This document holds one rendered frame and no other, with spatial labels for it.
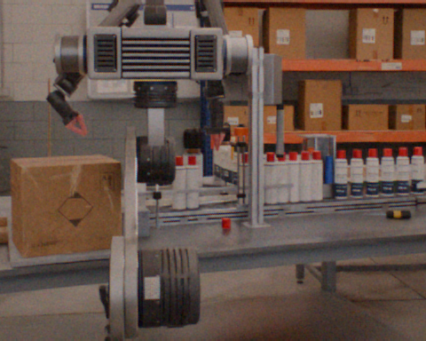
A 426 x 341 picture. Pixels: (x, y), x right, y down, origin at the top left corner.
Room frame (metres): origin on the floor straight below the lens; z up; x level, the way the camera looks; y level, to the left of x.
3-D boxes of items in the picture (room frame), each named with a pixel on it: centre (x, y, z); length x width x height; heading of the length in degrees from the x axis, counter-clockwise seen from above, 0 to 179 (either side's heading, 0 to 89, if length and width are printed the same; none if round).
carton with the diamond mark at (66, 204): (2.07, 0.47, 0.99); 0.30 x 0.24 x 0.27; 114
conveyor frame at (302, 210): (2.57, -0.08, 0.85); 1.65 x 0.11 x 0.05; 108
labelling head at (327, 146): (2.79, -0.45, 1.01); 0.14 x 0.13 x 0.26; 108
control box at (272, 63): (2.53, -0.21, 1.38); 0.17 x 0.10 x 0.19; 163
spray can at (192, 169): (2.52, 0.07, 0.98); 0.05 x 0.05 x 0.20
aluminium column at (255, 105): (2.45, -0.17, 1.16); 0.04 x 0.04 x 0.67; 18
